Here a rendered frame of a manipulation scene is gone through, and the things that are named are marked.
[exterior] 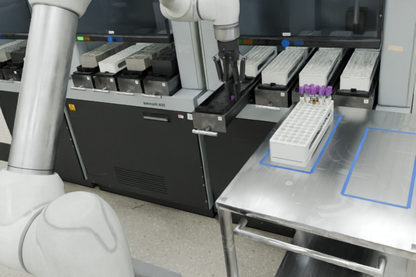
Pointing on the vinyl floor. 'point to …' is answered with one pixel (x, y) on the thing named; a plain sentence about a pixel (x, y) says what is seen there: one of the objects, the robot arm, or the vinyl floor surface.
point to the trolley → (334, 199)
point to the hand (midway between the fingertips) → (233, 91)
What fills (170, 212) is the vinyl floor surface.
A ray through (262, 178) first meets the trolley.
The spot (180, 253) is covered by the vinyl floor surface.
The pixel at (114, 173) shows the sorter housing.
